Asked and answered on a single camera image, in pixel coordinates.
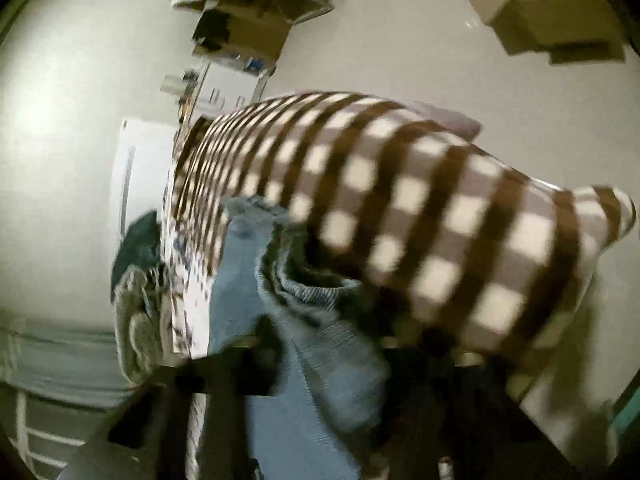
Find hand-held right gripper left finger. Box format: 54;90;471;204
107;347;282;480

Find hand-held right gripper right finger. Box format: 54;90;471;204
385;342;556;480

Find blue denim pants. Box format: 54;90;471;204
206;195;392;480

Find grey green cloth pile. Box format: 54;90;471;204
113;264;173;378

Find dark teal cloth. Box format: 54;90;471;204
110;209;163;288

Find light blue fabric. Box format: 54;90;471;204
0;322;132;408

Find white metal rack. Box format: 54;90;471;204
12;390;88;480

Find brown white checkered blanket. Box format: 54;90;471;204
161;91;637;378

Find white printed box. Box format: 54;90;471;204
162;60;277;128

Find cardboard box with dark contents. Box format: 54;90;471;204
191;0;335;62

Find open cardboard box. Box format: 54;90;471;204
454;0;627;66

